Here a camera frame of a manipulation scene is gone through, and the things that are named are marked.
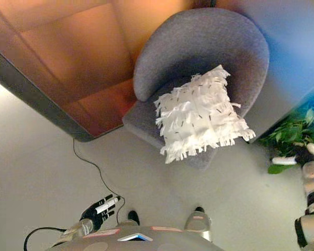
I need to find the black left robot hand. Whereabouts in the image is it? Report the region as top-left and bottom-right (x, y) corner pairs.
(79, 193), (120, 231)

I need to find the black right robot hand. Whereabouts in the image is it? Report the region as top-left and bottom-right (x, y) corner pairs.
(271, 143), (314, 166)

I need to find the white fringed throw pillow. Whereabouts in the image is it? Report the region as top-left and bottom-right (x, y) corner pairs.
(153, 64), (257, 165)

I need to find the green leafy potted plant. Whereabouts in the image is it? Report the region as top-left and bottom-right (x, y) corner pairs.
(258, 98), (314, 175)

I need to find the gray robot torso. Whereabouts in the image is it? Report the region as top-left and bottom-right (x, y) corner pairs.
(45, 225), (226, 251)

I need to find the silver right robot leg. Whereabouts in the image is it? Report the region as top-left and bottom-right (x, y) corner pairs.
(184, 212), (213, 242)

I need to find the brown wooden cabinet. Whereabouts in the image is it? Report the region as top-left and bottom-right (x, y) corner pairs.
(0, 0), (195, 143)

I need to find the gray fabric tub armchair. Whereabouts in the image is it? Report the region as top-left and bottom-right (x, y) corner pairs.
(122, 7), (271, 172)

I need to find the thin black floor cable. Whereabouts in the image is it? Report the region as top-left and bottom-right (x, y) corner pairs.
(73, 138), (126, 226)

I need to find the thick black wrist cable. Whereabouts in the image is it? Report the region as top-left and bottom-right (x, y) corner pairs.
(23, 226), (68, 251)

